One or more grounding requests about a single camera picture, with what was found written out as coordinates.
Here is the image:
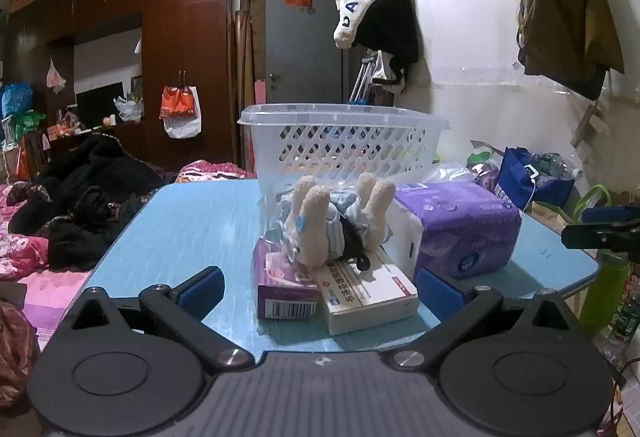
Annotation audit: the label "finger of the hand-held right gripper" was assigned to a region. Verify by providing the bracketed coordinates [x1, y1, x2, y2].
[561, 204, 640, 264]

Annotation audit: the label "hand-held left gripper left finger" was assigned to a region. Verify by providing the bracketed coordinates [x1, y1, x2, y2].
[62, 265, 255, 372]

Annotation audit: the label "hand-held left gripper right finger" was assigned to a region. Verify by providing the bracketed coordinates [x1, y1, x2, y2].
[382, 268, 581, 372]

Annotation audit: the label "purple tissue pack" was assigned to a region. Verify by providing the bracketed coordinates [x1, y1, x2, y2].
[387, 180, 523, 285]

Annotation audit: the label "black hair clip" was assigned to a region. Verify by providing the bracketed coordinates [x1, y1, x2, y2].
[336, 217, 375, 272]

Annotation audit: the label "white plastic basket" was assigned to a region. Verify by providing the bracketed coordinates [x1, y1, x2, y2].
[237, 102, 450, 190]

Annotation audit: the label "green plastic bottle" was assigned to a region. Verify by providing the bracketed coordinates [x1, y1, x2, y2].
[579, 249, 632, 337]

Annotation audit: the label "white medicine box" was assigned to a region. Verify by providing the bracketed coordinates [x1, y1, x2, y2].
[315, 247, 420, 336]

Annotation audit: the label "small purple box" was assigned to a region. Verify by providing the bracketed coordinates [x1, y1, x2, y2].
[251, 237, 321, 320]

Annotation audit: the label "blue shopping bag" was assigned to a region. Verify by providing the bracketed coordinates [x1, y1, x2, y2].
[494, 146, 577, 212]

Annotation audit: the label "clear plastic bag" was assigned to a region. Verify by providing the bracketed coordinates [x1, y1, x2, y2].
[424, 160, 477, 189]

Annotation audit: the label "purple printed bag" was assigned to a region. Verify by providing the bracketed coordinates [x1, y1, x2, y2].
[466, 150, 502, 192]

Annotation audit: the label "beige plush toy in bag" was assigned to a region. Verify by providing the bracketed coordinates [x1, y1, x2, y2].
[260, 172, 398, 268]

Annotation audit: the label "black clothing pile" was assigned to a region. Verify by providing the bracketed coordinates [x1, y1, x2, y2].
[7, 134, 168, 271]

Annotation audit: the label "orange and white plastic bag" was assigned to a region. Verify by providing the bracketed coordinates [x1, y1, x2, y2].
[158, 84, 203, 140]

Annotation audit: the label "black television screen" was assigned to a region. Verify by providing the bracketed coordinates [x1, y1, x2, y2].
[75, 82, 125, 129]

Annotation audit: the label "metal crutches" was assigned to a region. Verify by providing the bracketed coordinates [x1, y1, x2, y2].
[348, 48, 383, 106]

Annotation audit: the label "wooden planks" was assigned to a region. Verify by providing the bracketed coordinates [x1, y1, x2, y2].
[227, 0, 267, 170]

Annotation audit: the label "hanging cloth bags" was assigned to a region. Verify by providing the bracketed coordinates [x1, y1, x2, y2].
[487, 0, 627, 101]

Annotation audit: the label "green plastic bag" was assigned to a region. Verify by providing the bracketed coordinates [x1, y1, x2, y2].
[14, 111, 47, 141]

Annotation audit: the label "white hanging plastic bag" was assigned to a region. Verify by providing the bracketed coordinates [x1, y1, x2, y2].
[46, 58, 67, 94]

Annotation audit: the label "brown wooden wardrobe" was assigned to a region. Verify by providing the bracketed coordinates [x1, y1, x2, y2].
[0, 0, 237, 170]

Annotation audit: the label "black hanging garment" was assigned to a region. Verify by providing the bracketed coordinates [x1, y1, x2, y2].
[356, 0, 422, 85]

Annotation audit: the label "grey door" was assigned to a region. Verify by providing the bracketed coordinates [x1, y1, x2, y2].
[264, 0, 349, 106]

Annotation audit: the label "blue plastic bag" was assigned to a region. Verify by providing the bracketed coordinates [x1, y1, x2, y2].
[1, 83, 34, 119]

